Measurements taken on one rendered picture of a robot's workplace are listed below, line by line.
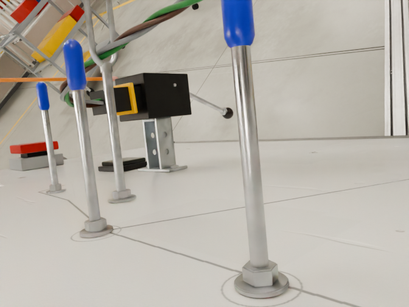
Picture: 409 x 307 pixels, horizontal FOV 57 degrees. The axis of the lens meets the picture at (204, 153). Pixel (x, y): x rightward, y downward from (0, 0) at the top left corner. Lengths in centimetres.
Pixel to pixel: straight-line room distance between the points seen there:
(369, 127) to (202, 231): 158
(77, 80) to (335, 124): 167
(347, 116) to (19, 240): 169
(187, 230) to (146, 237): 2
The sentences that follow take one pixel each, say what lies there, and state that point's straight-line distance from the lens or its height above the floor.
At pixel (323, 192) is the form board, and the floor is 107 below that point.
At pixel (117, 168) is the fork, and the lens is 24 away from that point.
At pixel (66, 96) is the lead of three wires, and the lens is 29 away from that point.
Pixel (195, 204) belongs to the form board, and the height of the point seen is 111.
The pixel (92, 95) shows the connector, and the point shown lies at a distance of 34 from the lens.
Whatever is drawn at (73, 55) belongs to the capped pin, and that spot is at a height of 121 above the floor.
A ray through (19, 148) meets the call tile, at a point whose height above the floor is 112.
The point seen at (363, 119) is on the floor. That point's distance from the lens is 176.
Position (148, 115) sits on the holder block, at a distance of 33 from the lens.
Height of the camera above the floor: 124
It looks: 34 degrees down
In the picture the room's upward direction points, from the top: 47 degrees counter-clockwise
